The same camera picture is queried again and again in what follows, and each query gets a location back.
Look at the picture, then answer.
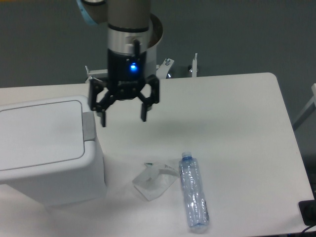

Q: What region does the white push-top trash can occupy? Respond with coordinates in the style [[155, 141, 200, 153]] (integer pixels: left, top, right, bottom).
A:
[[0, 95, 107, 206]]

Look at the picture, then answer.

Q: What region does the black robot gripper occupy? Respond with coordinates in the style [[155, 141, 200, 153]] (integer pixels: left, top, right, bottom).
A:
[[88, 49, 160, 127]]

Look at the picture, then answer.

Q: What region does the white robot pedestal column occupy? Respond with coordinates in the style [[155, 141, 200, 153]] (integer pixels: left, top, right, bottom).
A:
[[145, 13, 163, 78]]

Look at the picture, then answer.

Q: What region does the white metal base bracket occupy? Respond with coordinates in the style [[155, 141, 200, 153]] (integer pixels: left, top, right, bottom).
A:
[[85, 52, 199, 83]]

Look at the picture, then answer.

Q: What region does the clear plastic water bottle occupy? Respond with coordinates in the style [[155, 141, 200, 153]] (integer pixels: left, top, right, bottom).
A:
[[179, 152, 209, 234]]

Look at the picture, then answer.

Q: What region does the black device at table edge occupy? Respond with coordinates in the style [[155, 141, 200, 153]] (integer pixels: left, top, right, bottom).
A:
[[298, 199, 316, 226]]

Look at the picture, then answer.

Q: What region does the white frame at right edge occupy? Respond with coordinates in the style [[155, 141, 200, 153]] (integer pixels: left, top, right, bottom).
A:
[[292, 83, 316, 131]]

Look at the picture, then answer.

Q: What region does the crumpled clear plastic wrapper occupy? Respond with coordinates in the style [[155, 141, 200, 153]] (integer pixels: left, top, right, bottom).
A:
[[132, 162, 180, 201]]

